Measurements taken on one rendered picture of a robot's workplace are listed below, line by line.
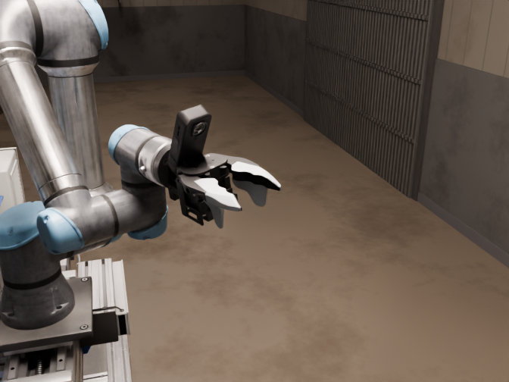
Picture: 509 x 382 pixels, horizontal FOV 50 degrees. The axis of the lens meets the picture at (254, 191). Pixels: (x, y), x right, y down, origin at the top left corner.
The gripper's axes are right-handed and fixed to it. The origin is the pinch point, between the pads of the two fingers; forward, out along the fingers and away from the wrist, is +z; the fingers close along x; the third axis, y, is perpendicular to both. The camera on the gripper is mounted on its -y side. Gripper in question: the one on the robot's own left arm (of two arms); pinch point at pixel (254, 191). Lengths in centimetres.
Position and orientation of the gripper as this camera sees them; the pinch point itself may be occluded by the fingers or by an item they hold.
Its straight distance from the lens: 72.8
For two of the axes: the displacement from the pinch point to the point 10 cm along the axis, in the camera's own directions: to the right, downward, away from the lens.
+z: 6.6, 2.9, -6.9
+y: 1.0, 8.8, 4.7
